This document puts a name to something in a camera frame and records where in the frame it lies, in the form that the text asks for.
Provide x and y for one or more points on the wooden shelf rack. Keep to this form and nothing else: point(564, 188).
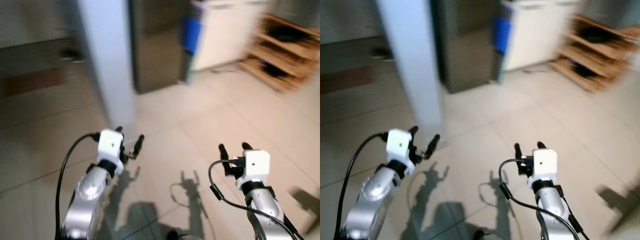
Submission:
point(282, 60)
point(595, 60)

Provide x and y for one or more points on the white cabinet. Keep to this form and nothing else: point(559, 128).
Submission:
point(540, 32)
point(227, 35)

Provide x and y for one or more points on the blue hanging item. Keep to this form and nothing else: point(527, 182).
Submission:
point(501, 35)
point(190, 36)

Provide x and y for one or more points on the dark steel fridge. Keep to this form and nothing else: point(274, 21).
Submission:
point(467, 45)
point(157, 45)

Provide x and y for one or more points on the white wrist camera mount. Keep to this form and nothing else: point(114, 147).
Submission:
point(256, 165)
point(545, 162)
point(110, 145)
point(398, 145)

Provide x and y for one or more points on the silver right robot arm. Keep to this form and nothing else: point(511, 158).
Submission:
point(265, 207)
point(552, 210)

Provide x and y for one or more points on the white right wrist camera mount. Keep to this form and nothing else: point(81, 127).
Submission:
point(545, 162)
point(256, 165)

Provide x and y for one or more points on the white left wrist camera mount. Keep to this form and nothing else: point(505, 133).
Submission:
point(398, 145)
point(110, 145)

